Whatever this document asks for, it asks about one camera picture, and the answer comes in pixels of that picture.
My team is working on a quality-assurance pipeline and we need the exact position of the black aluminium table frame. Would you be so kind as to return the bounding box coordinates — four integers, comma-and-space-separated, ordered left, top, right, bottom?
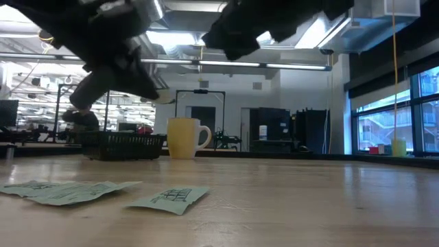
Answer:
0, 143, 439, 169

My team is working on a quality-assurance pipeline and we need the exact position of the ceiling light bar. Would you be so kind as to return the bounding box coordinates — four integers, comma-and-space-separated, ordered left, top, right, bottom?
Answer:
198, 60, 261, 68
265, 62, 333, 71

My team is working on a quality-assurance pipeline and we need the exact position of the yellow and white mug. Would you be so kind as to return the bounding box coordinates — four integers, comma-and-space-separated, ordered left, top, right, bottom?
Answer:
166, 117, 213, 161

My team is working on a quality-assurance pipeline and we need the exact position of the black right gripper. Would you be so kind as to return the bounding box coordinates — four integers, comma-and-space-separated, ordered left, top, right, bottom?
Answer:
202, 0, 354, 61

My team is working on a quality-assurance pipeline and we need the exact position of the black mesh plastic basket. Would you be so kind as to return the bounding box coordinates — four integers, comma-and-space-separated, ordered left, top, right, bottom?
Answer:
79, 132, 168, 162

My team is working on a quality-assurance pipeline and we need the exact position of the black cabinet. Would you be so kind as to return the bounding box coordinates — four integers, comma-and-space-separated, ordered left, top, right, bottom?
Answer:
294, 108, 331, 154
249, 107, 292, 153

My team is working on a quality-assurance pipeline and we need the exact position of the yellow-green container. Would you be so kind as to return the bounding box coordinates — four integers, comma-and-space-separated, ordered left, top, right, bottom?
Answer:
391, 139, 407, 158

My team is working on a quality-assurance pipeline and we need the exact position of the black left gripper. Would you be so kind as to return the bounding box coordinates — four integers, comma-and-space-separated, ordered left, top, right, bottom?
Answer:
69, 13, 161, 110

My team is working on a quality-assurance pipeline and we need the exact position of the black gantry frame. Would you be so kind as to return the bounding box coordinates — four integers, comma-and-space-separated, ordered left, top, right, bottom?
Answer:
54, 84, 111, 141
174, 89, 226, 119

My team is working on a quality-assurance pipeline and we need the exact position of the black computer monitor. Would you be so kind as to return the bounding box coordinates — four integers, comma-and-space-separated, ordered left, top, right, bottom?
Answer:
0, 99, 20, 128

